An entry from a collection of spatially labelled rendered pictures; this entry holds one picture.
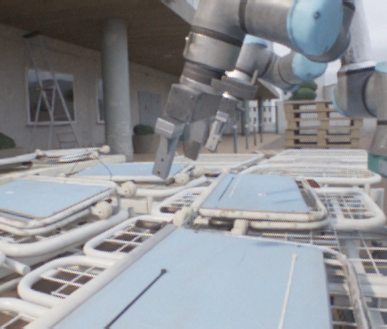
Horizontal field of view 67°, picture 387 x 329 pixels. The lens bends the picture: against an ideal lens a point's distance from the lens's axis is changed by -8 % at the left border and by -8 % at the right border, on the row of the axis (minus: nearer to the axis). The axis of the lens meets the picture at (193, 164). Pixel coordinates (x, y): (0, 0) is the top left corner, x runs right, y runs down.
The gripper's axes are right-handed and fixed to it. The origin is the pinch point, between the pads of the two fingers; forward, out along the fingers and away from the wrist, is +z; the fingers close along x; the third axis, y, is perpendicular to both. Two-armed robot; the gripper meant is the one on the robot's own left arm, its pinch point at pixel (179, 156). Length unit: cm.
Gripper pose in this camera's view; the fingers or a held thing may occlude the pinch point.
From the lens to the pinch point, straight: 58.4
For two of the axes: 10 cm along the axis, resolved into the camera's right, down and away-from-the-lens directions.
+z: -2.9, 8.9, 3.6
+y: -8.8, -4.0, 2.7
